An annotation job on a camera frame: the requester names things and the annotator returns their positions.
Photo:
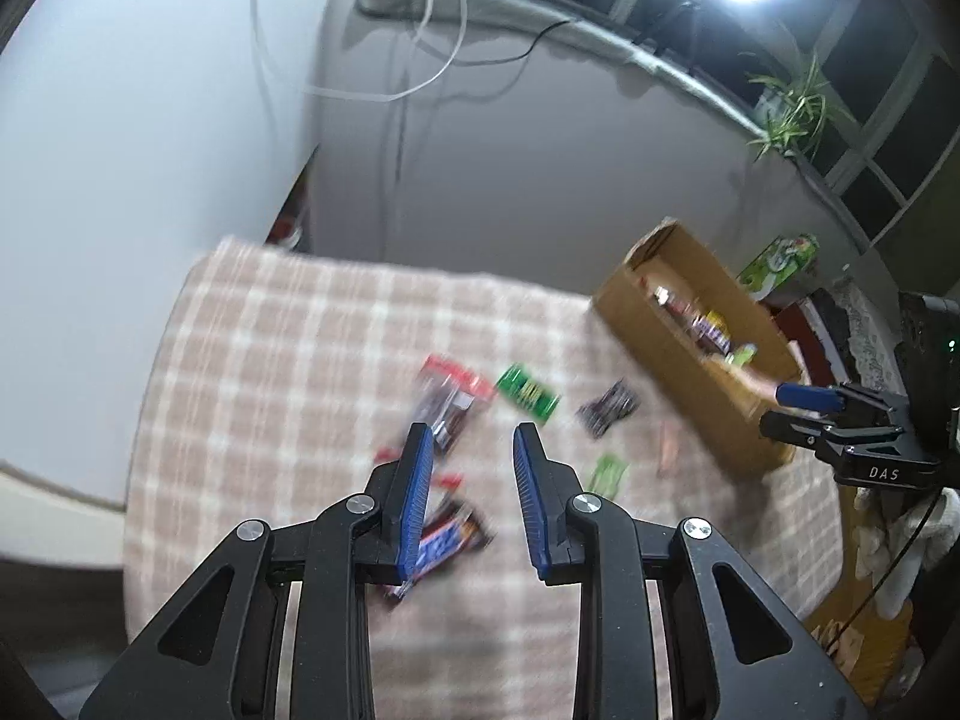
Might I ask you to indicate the checked tablecloth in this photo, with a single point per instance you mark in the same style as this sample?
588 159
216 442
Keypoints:
300 360

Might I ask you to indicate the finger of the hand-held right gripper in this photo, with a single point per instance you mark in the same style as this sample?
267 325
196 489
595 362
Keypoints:
795 429
802 394

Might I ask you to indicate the blue orange snack bar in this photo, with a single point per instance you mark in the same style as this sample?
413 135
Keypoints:
457 536

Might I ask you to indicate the red snack wrapper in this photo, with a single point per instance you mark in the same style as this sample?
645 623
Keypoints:
450 480

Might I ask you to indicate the red white snack packet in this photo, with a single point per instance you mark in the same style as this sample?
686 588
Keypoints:
664 296

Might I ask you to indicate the cardboard box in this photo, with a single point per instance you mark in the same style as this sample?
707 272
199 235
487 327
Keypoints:
675 375

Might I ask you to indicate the clear snack packet red header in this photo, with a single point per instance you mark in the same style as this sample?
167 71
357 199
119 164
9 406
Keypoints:
450 405

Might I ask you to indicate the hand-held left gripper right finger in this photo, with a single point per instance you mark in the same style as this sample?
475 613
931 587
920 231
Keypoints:
532 502

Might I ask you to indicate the white lace cloth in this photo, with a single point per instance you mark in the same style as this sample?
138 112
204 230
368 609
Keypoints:
862 330

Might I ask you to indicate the dark purple snack packet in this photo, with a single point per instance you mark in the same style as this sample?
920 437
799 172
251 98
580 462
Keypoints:
607 410

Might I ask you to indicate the red white pot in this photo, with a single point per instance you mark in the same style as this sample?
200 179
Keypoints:
289 231

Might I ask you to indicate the green carton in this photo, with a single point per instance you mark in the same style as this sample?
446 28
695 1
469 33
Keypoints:
776 262

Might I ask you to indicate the small pink candy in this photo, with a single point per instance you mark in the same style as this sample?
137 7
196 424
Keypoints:
667 450

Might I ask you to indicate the lime green snack packet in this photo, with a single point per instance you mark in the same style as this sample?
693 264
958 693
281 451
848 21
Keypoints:
742 356

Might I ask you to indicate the red storage box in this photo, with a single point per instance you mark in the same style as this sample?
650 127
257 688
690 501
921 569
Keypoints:
791 326

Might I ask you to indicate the potted spider plant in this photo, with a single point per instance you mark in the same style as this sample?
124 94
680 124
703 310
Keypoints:
795 109

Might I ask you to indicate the purple yellow snack packet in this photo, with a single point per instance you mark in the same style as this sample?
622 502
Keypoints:
709 334

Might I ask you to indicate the light green snack packet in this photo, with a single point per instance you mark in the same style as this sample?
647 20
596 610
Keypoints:
607 476

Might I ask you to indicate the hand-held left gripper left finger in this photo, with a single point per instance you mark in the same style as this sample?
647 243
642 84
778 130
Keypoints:
416 502

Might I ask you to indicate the dark green snack packet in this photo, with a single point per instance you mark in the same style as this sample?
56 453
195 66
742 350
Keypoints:
529 392

